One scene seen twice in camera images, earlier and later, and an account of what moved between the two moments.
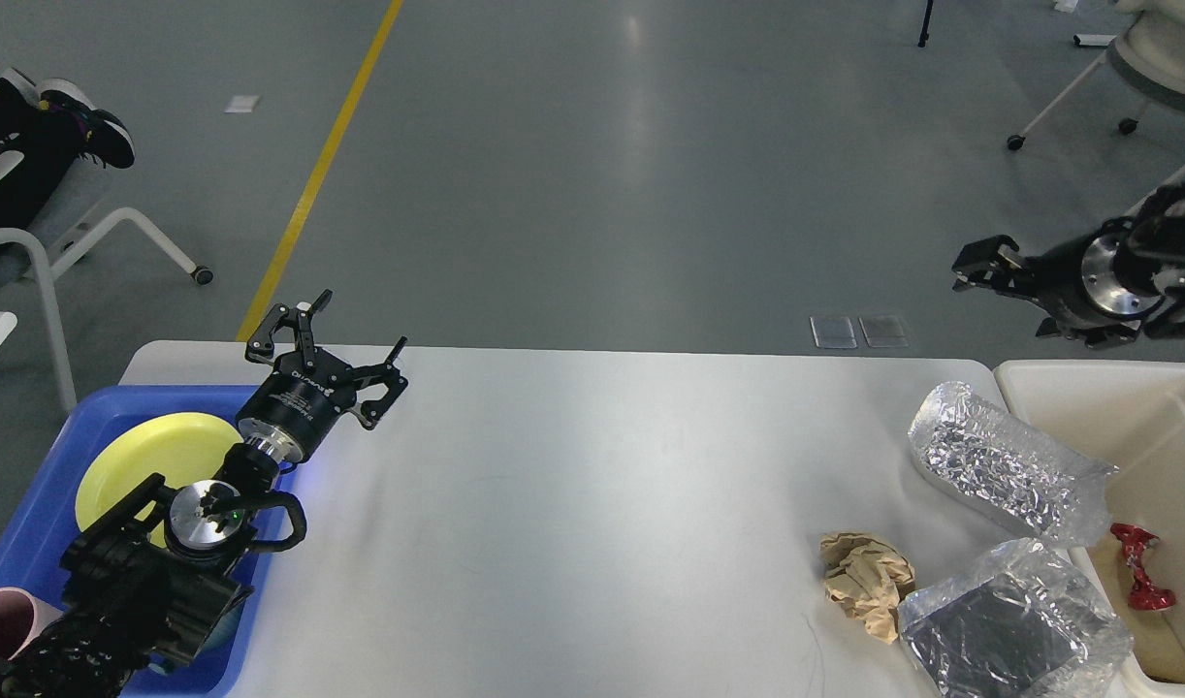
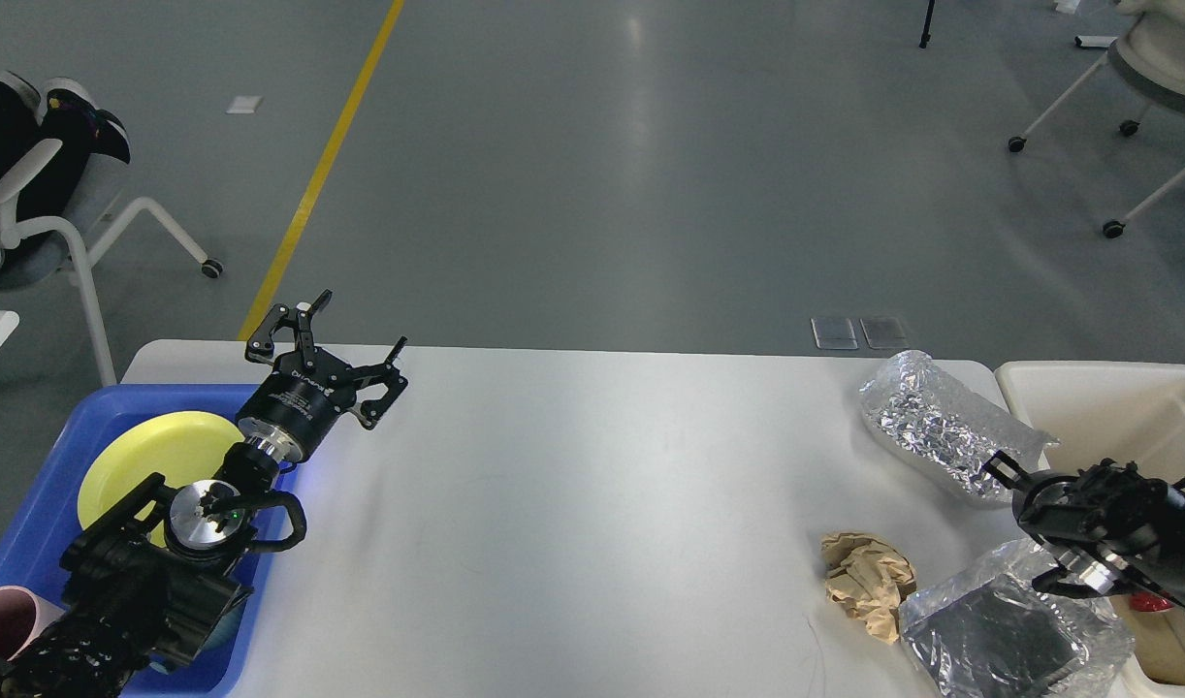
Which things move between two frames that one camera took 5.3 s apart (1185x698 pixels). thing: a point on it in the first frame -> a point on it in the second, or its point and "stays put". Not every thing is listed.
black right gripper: (1077, 278) -> (1059, 506)
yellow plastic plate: (179, 447) stays put
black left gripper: (308, 388) stays put
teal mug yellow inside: (222, 634) stays put
